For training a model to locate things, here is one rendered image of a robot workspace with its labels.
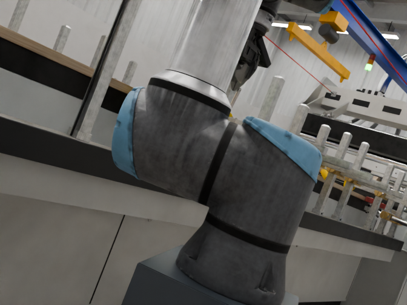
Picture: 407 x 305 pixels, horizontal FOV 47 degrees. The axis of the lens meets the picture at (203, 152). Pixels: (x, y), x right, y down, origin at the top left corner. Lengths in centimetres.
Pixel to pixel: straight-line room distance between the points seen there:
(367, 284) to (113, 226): 276
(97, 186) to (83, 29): 820
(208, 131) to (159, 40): 977
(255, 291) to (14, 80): 91
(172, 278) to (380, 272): 345
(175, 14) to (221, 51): 995
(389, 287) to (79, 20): 728
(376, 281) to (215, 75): 345
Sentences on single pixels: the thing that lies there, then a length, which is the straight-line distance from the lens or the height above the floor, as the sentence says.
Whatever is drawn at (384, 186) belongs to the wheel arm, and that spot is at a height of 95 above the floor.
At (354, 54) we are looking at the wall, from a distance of 1214.
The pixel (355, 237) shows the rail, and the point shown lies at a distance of 295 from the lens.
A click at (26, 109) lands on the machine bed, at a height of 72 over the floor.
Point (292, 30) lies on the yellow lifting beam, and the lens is 620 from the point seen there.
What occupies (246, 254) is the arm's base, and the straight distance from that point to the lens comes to 74.
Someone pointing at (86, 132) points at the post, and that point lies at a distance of 127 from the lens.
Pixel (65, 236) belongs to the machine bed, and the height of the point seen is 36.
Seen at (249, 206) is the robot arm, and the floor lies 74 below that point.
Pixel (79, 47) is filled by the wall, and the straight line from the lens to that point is 947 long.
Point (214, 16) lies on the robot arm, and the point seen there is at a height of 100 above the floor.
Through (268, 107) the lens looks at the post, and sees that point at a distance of 182.
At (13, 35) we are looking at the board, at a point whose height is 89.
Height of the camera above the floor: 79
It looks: level
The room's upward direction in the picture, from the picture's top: 21 degrees clockwise
